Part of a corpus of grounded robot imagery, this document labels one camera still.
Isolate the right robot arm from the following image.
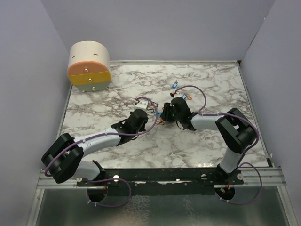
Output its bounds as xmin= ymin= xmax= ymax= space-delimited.
xmin=160 ymin=97 xmax=260 ymax=184

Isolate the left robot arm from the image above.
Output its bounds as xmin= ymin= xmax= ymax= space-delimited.
xmin=41 ymin=109 xmax=148 ymax=186

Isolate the far blue key tag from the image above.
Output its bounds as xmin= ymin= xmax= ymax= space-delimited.
xmin=172 ymin=81 xmax=178 ymax=89

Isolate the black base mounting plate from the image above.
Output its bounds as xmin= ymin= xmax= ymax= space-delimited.
xmin=77 ymin=168 xmax=243 ymax=196

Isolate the round three-drawer storage box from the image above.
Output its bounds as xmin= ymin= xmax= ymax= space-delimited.
xmin=67 ymin=41 xmax=111 ymax=92

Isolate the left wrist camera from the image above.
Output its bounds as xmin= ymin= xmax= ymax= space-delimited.
xmin=134 ymin=99 xmax=149 ymax=111

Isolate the aluminium rail frame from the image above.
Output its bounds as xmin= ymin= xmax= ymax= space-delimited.
xmin=37 ymin=166 xmax=286 ymax=189

